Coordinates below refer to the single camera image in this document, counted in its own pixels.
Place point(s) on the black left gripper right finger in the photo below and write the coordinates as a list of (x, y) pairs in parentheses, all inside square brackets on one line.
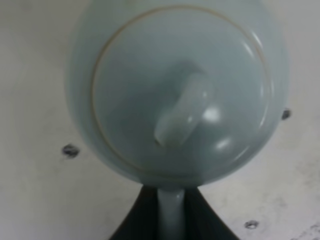
[(201, 222)]

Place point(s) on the light blue porcelain teapot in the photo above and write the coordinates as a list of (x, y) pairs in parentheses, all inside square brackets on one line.
[(176, 94)]

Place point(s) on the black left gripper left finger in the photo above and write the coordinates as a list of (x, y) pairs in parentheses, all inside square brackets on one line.
[(141, 223)]

